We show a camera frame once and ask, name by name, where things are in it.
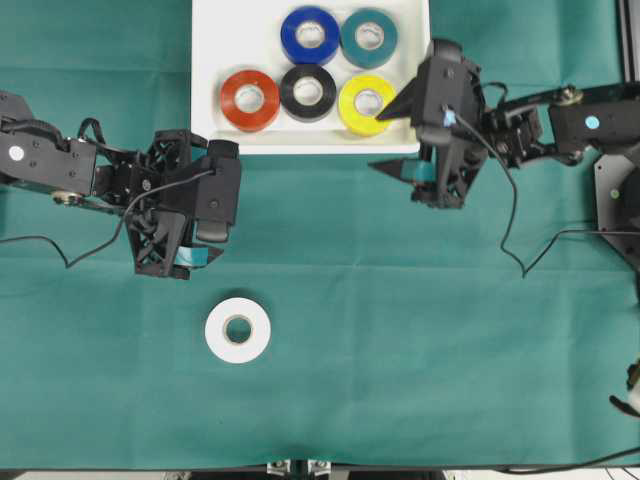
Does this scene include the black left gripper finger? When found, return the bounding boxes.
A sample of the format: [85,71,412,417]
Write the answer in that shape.
[174,246,223,268]

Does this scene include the green tape roll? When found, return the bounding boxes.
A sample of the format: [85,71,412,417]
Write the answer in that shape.
[340,8,398,69]

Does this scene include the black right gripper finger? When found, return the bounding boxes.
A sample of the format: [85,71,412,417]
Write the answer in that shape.
[369,158,435,183]
[376,77,420,121]

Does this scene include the black tape roll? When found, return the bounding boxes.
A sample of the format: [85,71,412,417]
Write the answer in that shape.
[279,64,337,123]

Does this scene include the black camera cable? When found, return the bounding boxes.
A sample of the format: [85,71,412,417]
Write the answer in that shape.
[452,112,640,279]
[0,168,221,270]

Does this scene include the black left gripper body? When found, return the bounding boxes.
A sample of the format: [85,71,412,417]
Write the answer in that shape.
[125,130,207,279]

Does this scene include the black left camera cable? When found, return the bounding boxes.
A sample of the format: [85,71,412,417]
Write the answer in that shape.
[0,168,221,270]

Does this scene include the red tape roll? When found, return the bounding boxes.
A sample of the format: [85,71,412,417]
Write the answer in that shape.
[220,70,280,132]

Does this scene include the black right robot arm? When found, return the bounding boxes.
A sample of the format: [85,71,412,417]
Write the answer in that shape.
[370,39,639,269]

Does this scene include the black aluminium frame rail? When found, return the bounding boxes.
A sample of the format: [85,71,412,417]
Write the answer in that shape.
[617,0,640,81]

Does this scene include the blue tape roll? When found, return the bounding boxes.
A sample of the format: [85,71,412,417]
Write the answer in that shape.
[280,6,340,65]

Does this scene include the black and white connector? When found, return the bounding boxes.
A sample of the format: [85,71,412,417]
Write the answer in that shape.
[609,361,639,418]

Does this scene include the black right camera cable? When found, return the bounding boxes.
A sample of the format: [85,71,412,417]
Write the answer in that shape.
[452,112,640,279]

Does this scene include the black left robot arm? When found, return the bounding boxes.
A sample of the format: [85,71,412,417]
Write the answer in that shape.
[1,91,223,280]

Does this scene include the white tape roll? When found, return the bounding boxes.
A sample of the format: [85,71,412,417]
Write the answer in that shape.
[204,297,271,364]

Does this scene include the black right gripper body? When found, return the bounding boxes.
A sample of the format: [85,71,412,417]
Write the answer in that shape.
[411,60,487,209]

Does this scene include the white plastic case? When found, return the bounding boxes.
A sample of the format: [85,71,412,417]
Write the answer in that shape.
[190,1,431,155]

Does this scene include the yellow tape roll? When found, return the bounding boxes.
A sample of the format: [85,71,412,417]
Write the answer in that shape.
[338,75,396,137]

